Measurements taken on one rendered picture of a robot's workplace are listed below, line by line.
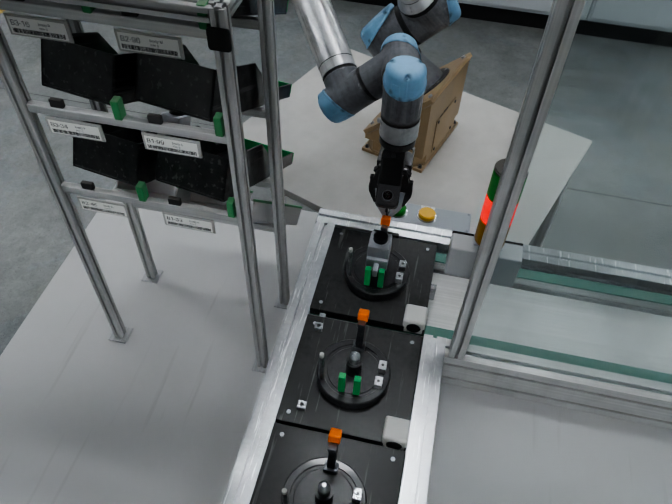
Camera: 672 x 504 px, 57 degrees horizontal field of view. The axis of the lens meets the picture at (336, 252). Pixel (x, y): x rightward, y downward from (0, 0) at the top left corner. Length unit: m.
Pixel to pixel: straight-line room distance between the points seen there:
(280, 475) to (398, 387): 0.27
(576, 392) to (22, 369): 1.13
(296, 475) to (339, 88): 0.72
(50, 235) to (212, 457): 1.88
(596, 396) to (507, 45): 3.09
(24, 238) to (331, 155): 1.63
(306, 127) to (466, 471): 1.10
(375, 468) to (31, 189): 2.44
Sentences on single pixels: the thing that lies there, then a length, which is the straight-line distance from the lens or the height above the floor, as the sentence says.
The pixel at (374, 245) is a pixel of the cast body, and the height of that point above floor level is 1.09.
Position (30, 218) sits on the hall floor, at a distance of 3.08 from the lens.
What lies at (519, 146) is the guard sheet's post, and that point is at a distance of 0.87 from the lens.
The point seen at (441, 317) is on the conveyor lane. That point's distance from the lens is 1.37.
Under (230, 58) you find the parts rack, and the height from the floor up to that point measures 1.60.
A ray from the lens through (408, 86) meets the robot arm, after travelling 1.12.
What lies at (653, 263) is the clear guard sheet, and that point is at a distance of 1.06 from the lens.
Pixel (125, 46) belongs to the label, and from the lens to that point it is 0.86.
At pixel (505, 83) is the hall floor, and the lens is 3.80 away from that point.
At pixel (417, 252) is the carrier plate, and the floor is 0.97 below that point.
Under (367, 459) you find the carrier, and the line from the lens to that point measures 1.14.
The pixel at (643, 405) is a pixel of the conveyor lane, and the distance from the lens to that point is 1.37.
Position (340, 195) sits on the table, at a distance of 1.68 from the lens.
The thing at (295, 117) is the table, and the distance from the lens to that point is 1.94.
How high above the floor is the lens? 2.02
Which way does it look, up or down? 49 degrees down
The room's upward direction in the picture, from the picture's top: 2 degrees clockwise
